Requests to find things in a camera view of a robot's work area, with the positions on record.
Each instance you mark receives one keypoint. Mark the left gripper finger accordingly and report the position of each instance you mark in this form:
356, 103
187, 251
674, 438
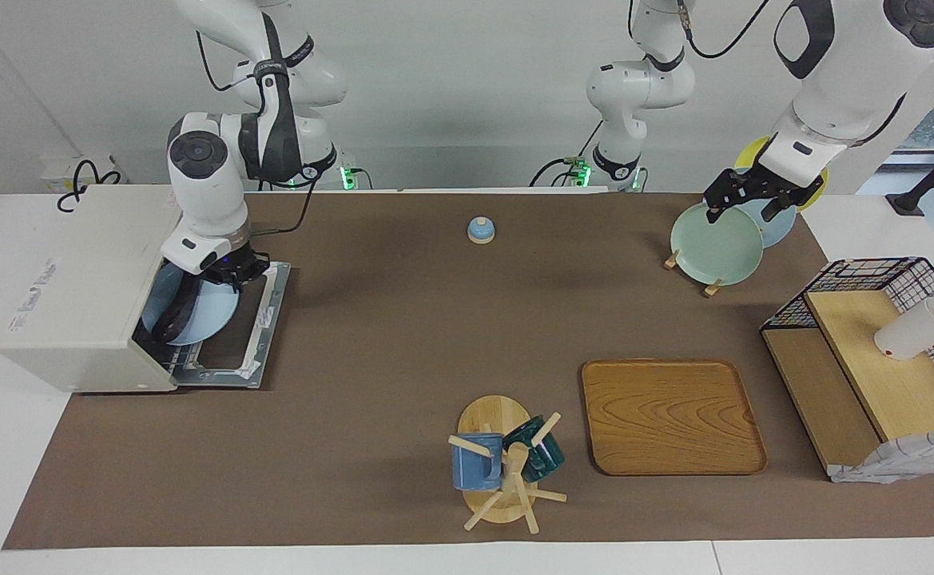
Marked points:
713, 212
774, 209

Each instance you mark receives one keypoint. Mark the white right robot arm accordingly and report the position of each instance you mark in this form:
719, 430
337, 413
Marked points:
211, 176

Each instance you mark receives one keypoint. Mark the dark green mug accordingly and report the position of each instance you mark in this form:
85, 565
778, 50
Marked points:
546, 459

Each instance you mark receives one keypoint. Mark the yellow racked plate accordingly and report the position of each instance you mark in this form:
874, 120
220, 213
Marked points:
754, 152

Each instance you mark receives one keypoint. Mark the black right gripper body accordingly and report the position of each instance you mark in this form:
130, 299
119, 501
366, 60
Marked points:
235, 267

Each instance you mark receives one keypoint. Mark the white patterned cloth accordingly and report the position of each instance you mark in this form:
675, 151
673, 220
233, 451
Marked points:
898, 463

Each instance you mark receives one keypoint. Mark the wooden plate rack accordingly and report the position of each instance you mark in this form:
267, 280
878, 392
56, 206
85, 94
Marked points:
713, 289

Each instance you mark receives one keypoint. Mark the wooden serving tray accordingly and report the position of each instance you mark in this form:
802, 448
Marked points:
670, 415

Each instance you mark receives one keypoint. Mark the wooden stepped shelf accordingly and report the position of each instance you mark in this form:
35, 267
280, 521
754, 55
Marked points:
890, 391

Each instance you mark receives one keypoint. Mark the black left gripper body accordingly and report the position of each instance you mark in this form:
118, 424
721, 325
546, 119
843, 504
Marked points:
762, 182

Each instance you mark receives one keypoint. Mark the white plastic cup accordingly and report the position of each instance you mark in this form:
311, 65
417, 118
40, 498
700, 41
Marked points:
914, 331

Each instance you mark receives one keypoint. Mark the white toaster oven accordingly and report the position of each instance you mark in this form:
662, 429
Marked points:
83, 271

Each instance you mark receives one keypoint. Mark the light blue racked plate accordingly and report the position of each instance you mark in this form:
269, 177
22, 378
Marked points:
778, 228

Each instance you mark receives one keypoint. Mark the pale green racked plate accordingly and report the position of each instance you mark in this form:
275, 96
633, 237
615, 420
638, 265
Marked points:
714, 243

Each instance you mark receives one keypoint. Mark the wooden mug tree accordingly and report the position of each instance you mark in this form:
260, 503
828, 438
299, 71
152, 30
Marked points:
494, 415

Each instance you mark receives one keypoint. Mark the blue mug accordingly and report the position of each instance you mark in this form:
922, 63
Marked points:
473, 467

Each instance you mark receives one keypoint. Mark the brown table mat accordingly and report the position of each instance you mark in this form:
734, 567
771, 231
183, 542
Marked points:
403, 383

